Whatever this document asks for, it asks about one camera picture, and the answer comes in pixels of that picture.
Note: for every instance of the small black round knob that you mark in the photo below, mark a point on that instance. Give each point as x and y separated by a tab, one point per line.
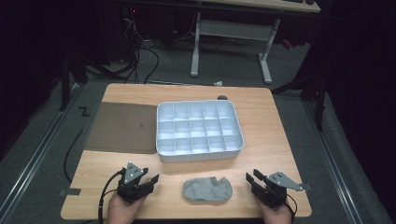
222	97

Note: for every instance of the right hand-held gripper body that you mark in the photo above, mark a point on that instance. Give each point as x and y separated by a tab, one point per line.
272	194

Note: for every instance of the person's right hand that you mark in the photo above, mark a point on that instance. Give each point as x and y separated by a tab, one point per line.
277	215

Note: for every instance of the white metal frame desk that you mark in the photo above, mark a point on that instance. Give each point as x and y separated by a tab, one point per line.
233	29

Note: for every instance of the white compartment storage box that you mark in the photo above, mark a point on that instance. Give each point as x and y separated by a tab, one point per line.
199	130

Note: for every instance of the brown translucent box lid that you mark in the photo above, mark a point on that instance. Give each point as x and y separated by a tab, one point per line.
121	127

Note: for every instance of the black metal stand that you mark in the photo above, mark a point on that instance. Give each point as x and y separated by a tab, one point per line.
66	81
317	93

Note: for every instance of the person's left hand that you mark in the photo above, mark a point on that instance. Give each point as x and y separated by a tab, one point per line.
121	211

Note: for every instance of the grey sock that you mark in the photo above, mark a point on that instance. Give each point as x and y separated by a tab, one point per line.
207	189

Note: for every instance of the white crumpled paper scrap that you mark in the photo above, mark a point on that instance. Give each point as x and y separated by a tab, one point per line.
218	83

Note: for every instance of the metal floor rail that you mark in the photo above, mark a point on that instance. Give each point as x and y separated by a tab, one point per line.
330	158
34	158

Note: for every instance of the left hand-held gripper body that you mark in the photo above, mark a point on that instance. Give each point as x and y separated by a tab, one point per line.
132	189

